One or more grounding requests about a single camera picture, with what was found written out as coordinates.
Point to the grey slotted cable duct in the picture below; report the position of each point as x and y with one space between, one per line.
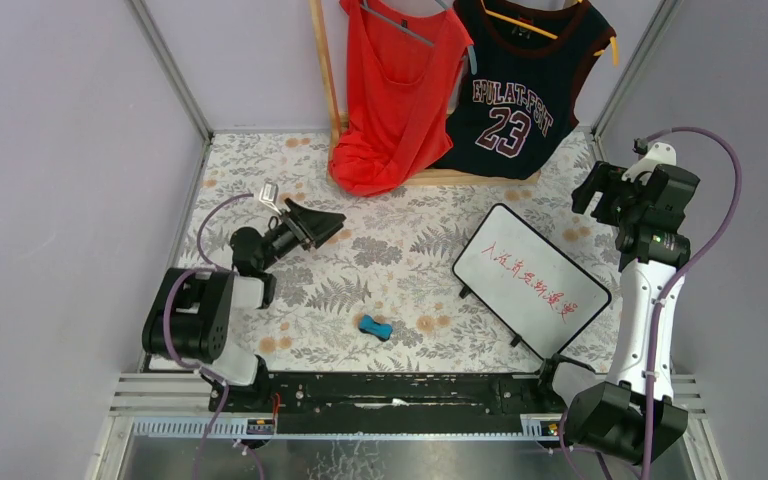
516 427

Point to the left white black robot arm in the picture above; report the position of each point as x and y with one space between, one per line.
189 318

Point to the aluminium frame post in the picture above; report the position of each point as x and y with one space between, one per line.
159 47
651 37

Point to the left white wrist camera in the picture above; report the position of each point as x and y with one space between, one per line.
268 196

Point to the navy basketball jersey 23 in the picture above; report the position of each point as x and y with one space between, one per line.
515 111

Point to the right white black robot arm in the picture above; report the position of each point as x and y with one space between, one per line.
629 413

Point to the red tank top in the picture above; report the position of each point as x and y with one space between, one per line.
398 95

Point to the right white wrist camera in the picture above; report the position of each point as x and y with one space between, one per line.
658 153

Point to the aluminium frame post right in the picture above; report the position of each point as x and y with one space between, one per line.
651 37

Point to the grey clothes hanger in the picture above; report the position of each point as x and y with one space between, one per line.
471 58

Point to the white whiteboard black frame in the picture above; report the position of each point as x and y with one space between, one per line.
535 289

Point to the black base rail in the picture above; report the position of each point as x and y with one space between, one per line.
356 398

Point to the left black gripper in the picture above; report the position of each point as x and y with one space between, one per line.
300 227

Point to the yellow clothes hanger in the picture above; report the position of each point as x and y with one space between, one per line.
613 43

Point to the blue whiteboard eraser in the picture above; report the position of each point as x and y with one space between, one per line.
381 331

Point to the wooden clothes rack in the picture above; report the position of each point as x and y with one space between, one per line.
339 120

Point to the aluminium frame post left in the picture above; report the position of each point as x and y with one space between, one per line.
159 47

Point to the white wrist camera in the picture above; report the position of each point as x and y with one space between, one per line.
658 153
268 196

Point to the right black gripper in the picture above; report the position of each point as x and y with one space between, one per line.
605 192

